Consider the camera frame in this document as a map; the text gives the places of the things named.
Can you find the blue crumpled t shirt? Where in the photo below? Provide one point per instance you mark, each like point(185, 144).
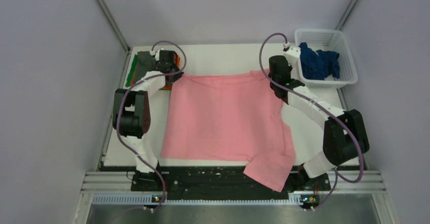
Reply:
point(318, 65)

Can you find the grey folded t shirt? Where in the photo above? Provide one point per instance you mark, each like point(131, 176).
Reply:
point(145, 63)

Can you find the white plastic basket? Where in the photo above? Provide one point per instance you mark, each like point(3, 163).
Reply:
point(332, 41)

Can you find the green folded t shirt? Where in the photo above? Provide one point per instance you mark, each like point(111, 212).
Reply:
point(131, 73)

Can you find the orange folded t shirt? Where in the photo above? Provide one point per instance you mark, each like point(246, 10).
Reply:
point(134, 79)

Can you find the pink t shirt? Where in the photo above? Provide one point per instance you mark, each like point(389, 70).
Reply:
point(230, 118)

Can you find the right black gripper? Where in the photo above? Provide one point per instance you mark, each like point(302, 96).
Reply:
point(270, 75)

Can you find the white cable duct strip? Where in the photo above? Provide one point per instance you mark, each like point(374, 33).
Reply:
point(153, 200)

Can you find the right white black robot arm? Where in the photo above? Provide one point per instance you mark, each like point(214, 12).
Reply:
point(344, 133)

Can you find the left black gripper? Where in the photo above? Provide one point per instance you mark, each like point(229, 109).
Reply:
point(177, 75)

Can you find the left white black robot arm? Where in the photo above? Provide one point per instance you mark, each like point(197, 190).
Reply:
point(150, 71)

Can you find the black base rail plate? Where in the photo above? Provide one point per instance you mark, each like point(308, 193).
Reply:
point(221, 184)

